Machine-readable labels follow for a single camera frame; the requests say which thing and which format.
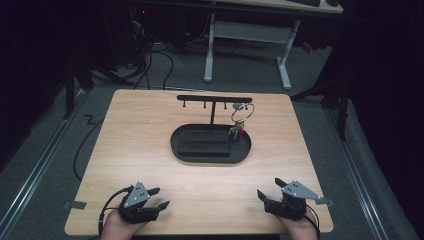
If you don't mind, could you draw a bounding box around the black metal stand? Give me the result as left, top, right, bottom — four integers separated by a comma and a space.
62, 54, 135, 120
290, 76, 352, 142

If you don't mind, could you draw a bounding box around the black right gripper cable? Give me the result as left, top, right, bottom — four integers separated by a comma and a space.
304, 204, 322, 240

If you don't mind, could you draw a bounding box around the white-legged wooden desk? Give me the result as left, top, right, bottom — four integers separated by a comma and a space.
202, 0, 344, 91

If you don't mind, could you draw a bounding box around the black floor cable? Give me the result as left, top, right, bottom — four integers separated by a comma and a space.
72, 114, 106, 183

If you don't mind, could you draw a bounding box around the key ring with coloured tags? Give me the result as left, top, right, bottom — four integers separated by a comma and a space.
227, 102, 256, 142

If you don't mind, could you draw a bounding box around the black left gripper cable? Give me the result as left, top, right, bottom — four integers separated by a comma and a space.
97, 185, 135, 238

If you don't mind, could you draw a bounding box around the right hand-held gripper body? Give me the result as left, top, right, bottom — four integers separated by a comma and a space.
264, 180, 335, 222

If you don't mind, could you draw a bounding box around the black key rack with tray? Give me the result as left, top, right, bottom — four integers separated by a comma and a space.
170, 94, 253, 165

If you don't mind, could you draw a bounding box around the black computer tower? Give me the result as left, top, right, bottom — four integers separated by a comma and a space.
128, 4, 152, 69

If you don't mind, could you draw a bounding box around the black keyboard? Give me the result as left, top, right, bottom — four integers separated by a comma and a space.
287, 0, 322, 8

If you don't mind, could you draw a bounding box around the grey metal floor rail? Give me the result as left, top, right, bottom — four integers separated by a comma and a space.
0, 88, 87, 232
324, 106, 390, 240

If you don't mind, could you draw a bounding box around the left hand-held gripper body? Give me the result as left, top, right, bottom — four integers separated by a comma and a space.
117, 180, 161, 225

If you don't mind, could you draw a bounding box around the grey tape strip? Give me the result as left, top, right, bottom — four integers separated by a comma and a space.
61, 200, 88, 211

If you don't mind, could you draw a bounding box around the person's left hand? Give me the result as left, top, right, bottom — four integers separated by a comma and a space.
99, 209, 148, 240

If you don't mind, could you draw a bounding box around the bundle of black cables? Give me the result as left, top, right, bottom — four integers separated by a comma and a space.
132, 41, 175, 91

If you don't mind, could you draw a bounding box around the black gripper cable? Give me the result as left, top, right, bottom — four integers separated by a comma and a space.
97, 185, 135, 238
304, 204, 322, 240

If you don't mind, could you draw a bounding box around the person's right hand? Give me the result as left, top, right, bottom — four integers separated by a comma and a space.
274, 207, 320, 240

